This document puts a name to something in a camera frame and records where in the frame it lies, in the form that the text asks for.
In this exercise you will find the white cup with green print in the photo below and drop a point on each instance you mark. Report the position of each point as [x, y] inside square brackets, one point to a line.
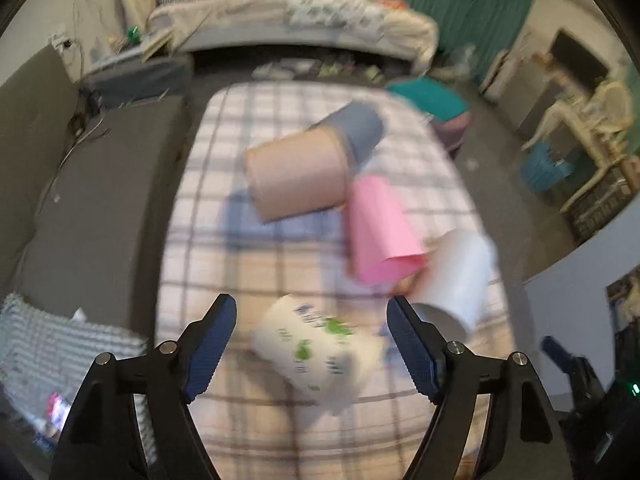
[321, 355]

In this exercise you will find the grey mini fridge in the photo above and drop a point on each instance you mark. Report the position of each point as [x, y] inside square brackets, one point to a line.
[537, 83]

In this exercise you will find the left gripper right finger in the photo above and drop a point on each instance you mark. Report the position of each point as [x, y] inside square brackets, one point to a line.
[522, 437]

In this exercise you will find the plaid blanket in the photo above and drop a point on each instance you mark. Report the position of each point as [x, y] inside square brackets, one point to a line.
[253, 423]

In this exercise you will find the pink hexagonal cup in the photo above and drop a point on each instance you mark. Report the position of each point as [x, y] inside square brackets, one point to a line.
[383, 246]

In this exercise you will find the blue laundry basket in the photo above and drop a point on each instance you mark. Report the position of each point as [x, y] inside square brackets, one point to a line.
[543, 168]

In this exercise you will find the patterned white bed mat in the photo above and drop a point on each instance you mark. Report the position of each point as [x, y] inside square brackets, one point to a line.
[364, 18]

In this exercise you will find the bed with beige bedding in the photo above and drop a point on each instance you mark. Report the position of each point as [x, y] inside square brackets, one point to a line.
[210, 24]

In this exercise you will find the grey sofa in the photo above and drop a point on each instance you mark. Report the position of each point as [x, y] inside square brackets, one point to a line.
[89, 172]

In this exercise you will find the large white cylinder cup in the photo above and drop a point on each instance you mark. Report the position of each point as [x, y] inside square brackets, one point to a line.
[451, 292]

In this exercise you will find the black television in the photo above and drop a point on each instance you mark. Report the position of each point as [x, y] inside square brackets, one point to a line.
[583, 66]

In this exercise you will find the grey cylinder cup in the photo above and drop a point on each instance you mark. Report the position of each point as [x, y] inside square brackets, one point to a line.
[359, 127]

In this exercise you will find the checkered grey cloth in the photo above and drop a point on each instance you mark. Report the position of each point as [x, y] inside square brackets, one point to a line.
[45, 357]

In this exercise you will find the white dressing table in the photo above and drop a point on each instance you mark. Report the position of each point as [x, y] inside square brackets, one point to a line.
[599, 125]

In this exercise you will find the beige cylinder cup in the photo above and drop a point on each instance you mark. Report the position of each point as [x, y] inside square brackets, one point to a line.
[298, 174]

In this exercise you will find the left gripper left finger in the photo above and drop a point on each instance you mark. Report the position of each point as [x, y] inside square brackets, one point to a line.
[100, 438]

